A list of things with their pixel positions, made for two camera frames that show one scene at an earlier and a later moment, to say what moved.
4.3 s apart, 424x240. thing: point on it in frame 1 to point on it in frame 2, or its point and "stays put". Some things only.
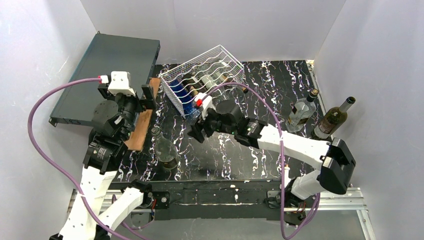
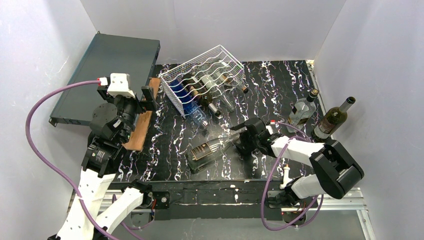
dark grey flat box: [106, 53] stays put
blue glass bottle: [191, 112] stays put
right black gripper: [202, 125] to [245, 137]
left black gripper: [146, 97] stays put
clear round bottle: [165, 151] to [210, 151]
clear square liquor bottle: [303, 109] stays put
